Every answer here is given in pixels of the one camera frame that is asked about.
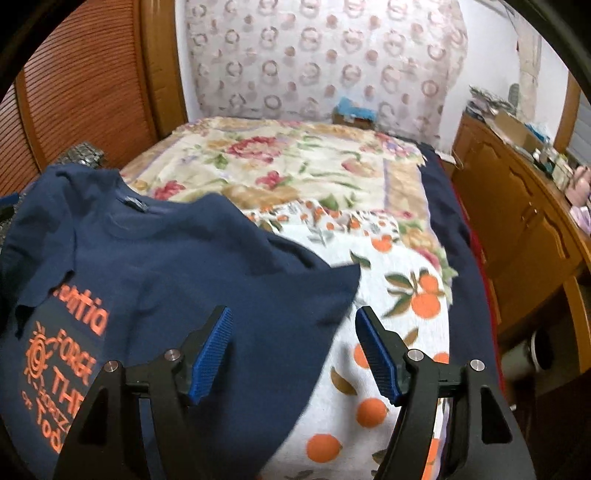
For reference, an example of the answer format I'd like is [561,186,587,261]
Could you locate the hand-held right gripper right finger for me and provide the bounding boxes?
[355,305,539,480]

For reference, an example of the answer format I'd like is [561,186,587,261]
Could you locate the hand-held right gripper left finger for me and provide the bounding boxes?
[53,305,234,480]

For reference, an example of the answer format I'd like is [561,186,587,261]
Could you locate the navy t-shirt with orange print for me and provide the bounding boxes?
[0,164,362,480]

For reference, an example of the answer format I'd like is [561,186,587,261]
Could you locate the white orange-fruit print sheet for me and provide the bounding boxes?
[245,198,455,480]

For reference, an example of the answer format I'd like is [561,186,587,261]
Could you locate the red bed sheet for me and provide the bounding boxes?
[464,222,502,344]

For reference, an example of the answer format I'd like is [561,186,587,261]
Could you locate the white plastic canister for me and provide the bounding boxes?
[501,330,555,381]

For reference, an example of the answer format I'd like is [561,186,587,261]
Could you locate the dark navy blanket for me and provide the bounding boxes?
[418,142,504,402]

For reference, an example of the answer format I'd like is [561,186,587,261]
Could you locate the wooden sideboard cabinet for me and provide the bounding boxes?
[450,113,591,370]

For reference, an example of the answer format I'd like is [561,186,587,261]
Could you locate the cream floral blanket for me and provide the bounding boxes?
[121,116,455,282]

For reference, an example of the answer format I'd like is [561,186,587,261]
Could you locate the cardboard box with blue contents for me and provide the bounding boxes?
[333,98,377,130]

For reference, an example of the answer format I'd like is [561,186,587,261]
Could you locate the grey patterned cloth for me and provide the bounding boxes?
[46,143,109,169]

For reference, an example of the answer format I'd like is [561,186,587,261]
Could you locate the group of small bottles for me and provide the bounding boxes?
[533,143,571,190]

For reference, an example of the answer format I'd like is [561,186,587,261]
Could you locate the pink thermos jug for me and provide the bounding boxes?
[566,166,591,206]

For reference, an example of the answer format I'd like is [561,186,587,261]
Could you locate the open cardboard box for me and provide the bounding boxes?
[482,108,546,148]

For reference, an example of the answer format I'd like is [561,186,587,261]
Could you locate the stack of patterned cloths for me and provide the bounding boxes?
[468,85,513,116]

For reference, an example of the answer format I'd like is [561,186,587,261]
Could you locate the wooden louvered wardrobe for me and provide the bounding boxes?
[0,0,188,197]

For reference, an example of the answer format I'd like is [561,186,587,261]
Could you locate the beige side curtain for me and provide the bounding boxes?
[517,32,542,121]

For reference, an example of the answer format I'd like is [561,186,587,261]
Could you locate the wooden window frame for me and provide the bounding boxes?
[553,74,583,153]

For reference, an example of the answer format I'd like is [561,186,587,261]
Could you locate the ring-pattern sheer curtain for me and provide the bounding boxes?
[185,0,468,134]

